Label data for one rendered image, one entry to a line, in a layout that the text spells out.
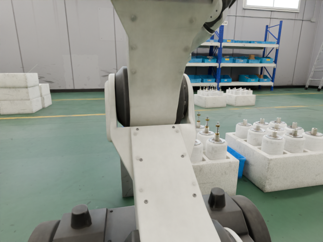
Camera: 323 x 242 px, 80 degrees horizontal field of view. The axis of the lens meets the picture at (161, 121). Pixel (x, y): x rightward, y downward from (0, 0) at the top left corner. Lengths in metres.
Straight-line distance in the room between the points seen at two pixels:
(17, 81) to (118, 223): 2.84
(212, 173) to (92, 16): 5.59
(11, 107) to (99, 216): 2.86
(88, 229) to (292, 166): 0.92
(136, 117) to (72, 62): 5.64
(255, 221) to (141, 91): 0.45
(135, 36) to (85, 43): 5.68
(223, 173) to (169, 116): 0.56
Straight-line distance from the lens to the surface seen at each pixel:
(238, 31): 7.01
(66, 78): 6.07
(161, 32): 0.33
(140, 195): 0.32
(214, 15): 0.64
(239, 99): 3.49
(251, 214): 0.62
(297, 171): 1.17
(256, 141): 1.16
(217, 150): 0.90
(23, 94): 3.23
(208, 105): 3.17
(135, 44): 0.33
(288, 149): 1.16
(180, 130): 0.41
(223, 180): 0.95
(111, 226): 0.56
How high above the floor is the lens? 0.56
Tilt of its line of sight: 14 degrees down
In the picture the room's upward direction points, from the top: straight up
